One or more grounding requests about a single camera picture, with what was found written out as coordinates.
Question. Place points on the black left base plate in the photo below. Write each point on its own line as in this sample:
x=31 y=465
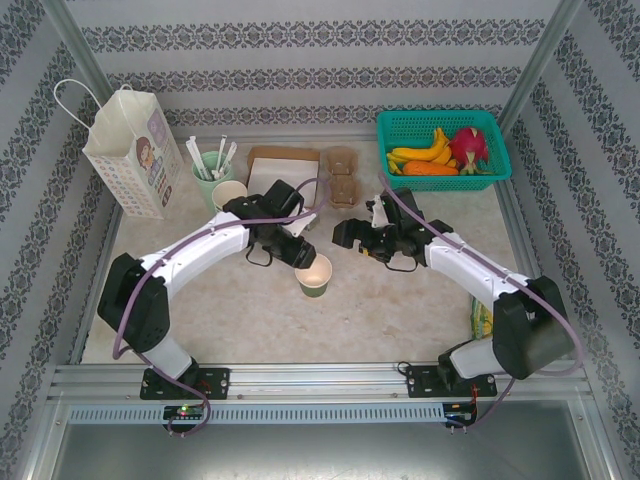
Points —
x=215 y=382

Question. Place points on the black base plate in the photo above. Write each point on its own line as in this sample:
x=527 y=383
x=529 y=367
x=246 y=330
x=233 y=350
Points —
x=215 y=382
x=420 y=382

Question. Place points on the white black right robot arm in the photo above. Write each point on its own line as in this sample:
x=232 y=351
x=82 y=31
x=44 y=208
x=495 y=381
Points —
x=465 y=260

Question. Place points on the aluminium mounting rail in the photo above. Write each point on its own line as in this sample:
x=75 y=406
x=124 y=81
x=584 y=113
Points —
x=320 y=380

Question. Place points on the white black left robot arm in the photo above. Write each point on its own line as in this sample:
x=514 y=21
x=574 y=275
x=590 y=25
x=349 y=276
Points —
x=200 y=245

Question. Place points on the left controller board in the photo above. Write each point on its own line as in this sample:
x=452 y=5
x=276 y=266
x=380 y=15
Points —
x=192 y=413

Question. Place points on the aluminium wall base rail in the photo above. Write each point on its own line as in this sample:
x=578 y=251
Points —
x=300 y=138

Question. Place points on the controller board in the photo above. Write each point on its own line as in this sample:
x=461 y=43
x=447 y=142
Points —
x=192 y=413
x=460 y=414

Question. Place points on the yellow banana bunch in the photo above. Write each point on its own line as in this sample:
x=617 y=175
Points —
x=430 y=152

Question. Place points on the right controller board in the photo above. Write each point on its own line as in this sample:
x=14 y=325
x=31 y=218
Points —
x=460 y=414

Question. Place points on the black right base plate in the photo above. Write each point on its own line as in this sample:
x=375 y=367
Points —
x=420 y=382

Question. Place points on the aluminium frame post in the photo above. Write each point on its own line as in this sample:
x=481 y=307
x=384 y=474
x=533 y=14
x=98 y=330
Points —
x=540 y=60
x=92 y=70

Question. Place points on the yellow green candy bag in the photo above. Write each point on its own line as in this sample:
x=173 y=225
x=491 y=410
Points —
x=480 y=320

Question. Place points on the mint green straw holder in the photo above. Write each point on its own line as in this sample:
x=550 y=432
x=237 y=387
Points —
x=202 y=187

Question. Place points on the orange carrot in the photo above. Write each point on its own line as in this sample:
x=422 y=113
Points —
x=430 y=169

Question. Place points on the pink dragon fruit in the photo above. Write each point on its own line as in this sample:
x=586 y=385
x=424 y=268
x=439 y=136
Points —
x=467 y=145

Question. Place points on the brown pulp cup carrier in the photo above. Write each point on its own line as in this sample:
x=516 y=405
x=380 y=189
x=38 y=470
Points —
x=344 y=190

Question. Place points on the teal plastic basket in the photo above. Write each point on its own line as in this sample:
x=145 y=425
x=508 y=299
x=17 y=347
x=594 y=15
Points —
x=420 y=125

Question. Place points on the white printed paper bag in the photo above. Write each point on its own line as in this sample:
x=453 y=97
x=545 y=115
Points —
x=135 y=165

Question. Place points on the brown cardboard tray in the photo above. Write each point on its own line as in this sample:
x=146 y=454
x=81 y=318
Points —
x=280 y=152

